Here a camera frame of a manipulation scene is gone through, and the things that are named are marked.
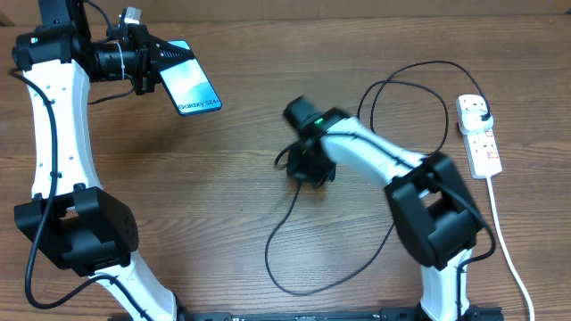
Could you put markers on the blue Galaxy smartphone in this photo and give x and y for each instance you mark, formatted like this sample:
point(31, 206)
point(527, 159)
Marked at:
point(189, 88)

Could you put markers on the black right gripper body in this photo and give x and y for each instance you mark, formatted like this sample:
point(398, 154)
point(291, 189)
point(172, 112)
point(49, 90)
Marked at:
point(311, 171)

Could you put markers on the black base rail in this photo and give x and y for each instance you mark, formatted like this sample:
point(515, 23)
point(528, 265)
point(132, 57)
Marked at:
point(308, 316)

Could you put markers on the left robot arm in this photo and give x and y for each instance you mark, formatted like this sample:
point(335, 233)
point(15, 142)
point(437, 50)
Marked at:
point(70, 218)

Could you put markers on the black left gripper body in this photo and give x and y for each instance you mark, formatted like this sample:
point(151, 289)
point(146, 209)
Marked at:
point(144, 70)

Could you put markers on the white charger adapter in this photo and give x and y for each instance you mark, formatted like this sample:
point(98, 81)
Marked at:
point(471, 122)

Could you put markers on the white power strip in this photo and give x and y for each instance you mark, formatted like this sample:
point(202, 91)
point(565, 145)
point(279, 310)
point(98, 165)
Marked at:
point(481, 148)

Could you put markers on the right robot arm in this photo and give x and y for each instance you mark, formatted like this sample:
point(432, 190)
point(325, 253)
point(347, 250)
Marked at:
point(433, 211)

